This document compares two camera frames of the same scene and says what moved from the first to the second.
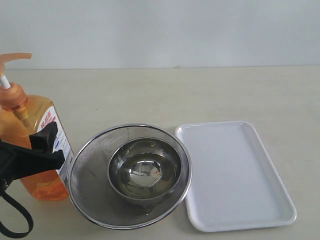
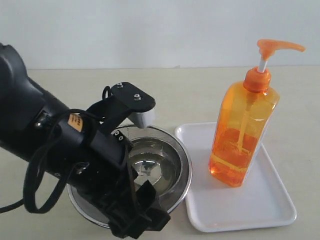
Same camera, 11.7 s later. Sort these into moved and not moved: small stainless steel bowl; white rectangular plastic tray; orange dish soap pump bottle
Moved: orange dish soap pump bottle
Not moved: white rectangular plastic tray; small stainless steel bowl
